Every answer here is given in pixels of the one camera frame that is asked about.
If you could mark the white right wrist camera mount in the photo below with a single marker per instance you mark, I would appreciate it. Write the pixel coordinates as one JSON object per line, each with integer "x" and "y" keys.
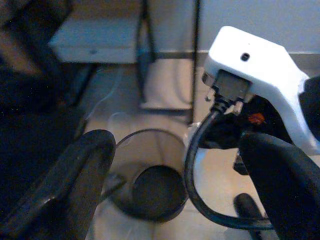
{"x": 250, "y": 45}

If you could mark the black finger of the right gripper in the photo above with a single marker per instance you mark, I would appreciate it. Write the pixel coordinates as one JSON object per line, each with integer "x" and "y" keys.
{"x": 247, "y": 207}
{"x": 240, "y": 167}

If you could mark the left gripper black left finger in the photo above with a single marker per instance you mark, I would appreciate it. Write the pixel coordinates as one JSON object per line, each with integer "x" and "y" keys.
{"x": 62, "y": 190}

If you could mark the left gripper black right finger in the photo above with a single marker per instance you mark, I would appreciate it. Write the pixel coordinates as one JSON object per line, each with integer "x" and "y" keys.
{"x": 292, "y": 195}

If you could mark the white desk with black frame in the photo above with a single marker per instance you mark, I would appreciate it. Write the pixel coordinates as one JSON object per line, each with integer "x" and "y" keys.
{"x": 196, "y": 30}

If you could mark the black mesh trash bin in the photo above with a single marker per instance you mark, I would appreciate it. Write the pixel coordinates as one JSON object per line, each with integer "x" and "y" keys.
{"x": 155, "y": 190}

